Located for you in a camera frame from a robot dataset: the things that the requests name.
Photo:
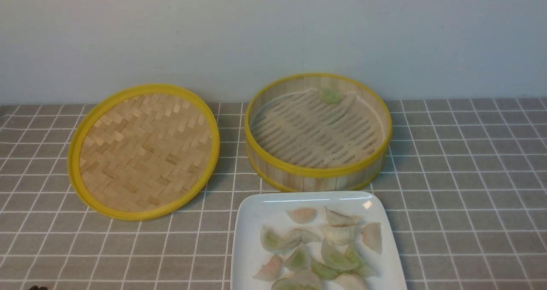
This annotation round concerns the pink dumpling top of plate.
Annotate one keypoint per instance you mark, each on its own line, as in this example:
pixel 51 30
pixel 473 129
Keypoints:
pixel 302 215

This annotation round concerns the pale pink dumpling right edge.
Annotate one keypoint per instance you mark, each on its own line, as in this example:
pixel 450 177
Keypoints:
pixel 372 236

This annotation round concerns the pale dumpling bottom edge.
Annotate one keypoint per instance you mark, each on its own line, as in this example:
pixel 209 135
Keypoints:
pixel 351 282

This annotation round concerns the white mesh steamer liner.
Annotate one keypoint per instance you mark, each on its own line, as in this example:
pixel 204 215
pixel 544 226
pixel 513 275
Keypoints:
pixel 299 129

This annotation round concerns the white dumpling top right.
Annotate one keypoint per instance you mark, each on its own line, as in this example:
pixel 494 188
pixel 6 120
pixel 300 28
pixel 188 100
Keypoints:
pixel 340 220

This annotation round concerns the bamboo steamer basket yellow rim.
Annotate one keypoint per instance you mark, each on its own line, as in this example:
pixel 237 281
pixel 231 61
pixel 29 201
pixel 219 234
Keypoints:
pixel 287 177

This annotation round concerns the pink dumpling lower left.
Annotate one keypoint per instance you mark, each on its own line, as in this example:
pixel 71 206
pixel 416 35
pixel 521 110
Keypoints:
pixel 271 271

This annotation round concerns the green dumpling left of plate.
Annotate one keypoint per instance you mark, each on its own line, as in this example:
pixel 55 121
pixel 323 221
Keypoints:
pixel 272 242

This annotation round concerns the white square plate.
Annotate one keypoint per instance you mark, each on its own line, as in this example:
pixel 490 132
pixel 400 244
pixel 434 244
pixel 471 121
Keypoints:
pixel 381 272

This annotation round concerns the grey checked tablecloth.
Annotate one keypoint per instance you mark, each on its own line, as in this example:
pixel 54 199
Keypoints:
pixel 464 188

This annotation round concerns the green steamed dumpling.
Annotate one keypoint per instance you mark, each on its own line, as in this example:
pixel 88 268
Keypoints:
pixel 330 96

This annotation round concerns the green dumpling centre right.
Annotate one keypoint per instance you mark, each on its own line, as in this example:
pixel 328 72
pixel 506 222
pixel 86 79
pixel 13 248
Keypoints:
pixel 334 259

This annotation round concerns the white dumpling centre plate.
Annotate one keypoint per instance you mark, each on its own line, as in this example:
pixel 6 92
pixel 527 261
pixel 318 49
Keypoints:
pixel 340 235

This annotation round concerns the woven bamboo steamer lid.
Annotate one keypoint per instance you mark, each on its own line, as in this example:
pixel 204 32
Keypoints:
pixel 144 152

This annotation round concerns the green dumpling lower centre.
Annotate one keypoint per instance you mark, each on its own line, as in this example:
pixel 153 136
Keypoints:
pixel 299 260

